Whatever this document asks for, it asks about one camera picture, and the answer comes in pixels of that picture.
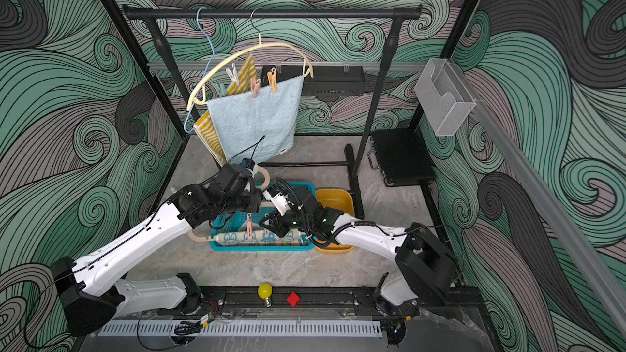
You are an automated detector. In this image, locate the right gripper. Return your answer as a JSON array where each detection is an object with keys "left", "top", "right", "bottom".
[{"left": 259, "top": 205, "right": 316, "bottom": 238}]

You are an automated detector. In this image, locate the pink clothespin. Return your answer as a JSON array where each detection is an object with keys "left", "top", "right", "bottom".
[
  {"left": 250, "top": 78, "right": 261, "bottom": 99},
  {"left": 246, "top": 213, "right": 254, "bottom": 243}
]

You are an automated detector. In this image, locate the bunny pattern towel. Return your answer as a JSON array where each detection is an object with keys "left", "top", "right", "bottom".
[{"left": 215, "top": 230, "right": 309, "bottom": 247}]

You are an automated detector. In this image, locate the pink wooden hanger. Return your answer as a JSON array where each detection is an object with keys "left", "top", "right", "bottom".
[{"left": 187, "top": 165, "right": 304, "bottom": 244}]

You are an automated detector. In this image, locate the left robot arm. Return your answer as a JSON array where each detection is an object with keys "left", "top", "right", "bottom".
[{"left": 50, "top": 158, "right": 262, "bottom": 337}]

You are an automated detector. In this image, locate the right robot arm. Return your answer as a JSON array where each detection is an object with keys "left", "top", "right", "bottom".
[{"left": 259, "top": 179, "right": 456, "bottom": 306}]

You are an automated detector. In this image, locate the cream plastic hanger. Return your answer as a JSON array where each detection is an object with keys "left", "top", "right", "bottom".
[{"left": 186, "top": 32, "right": 315, "bottom": 112}]

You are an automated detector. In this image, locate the teal perforated plastic basket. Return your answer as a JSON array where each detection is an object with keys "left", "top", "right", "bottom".
[{"left": 210, "top": 197, "right": 313, "bottom": 252}]

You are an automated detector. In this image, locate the yellow plastic tray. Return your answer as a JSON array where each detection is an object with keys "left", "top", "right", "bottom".
[{"left": 316, "top": 188, "right": 355, "bottom": 254}]

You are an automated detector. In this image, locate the light blue towel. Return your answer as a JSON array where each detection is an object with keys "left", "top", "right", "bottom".
[{"left": 207, "top": 76, "right": 304, "bottom": 164}]

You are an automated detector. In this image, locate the red diamond marker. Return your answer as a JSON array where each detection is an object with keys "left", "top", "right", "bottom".
[{"left": 287, "top": 292, "right": 301, "bottom": 307}]

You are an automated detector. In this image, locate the yellow light bulb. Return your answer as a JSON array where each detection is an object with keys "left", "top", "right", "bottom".
[{"left": 258, "top": 283, "right": 273, "bottom": 307}]

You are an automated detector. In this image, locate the green clothespin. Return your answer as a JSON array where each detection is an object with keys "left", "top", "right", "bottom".
[{"left": 215, "top": 84, "right": 228, "bottom": 98}]

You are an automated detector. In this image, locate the pink clothespin on blue towel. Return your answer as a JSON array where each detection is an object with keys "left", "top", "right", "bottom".
[{"left": 250, "top": 78, "right": 261, "bottom": 99}]

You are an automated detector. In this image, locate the yellow striped towel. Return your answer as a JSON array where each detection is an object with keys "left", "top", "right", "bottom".
[{"left": 193, "top": 52, "right": 259, "bottom": 167}]

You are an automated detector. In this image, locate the black case on floor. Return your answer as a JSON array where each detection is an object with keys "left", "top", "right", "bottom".
[{"left": 367, "top": 128, "right": 435, "bottom": 187}]

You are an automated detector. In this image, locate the orange clothespin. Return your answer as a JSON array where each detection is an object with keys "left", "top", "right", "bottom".
[{"left": 267, "top": 67, "right": 278, "bottom": 94}]

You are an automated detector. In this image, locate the black clothes rack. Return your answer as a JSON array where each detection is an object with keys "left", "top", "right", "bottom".
[{"left": 123, "top": 5, "right": 422, "bottom": 218}]

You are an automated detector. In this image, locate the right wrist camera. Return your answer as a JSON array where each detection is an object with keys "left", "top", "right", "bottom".
[{"left": 262, "top": 188, "right": 290, "bottom": 216}]

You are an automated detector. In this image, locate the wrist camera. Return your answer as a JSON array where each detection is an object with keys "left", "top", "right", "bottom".
[
  {"left": 240, "top": 158, "right": 259, "bottom": 176},
  {"left": 262, "top": 188, "right": 290, "bottom": 216}
]

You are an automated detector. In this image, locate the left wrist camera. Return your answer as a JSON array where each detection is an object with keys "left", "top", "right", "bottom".
[{"left": 240, "top": 158, "right": 259, "bottom": 176}]

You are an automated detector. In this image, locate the blue wire hanger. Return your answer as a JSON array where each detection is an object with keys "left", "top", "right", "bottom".
[{"left": 183, "top": 7, "right": 218, "bottom": 134}]

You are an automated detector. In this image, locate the white slotted cable duct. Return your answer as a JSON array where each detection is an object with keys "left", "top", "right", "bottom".
[{"left": 99, "top": 319, "right": 383, "bottom": 338}]

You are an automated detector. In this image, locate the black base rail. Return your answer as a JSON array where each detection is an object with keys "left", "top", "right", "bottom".
[{"left": 95, "top": 285, "right": 485, "bottom": 321}]

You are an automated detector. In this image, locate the clear acrylic wall box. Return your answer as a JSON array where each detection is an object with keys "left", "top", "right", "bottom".
[{"left": 414, "top": 59, "right": 476, "bottom": 137}]

